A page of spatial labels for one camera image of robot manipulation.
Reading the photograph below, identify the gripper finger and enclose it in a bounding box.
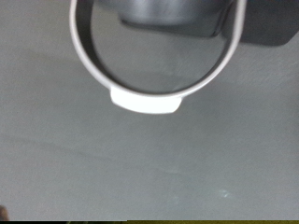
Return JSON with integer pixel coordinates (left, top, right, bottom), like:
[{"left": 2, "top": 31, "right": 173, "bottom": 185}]
[{"left": 0, "top": 205, "right": 9, "bottom": 222}]

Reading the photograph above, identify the black Keurig coffee machine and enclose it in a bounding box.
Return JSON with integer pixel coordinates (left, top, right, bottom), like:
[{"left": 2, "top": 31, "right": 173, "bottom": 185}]
[{"left": 68, "top": 0, "right": 299, "bottom": 116}]

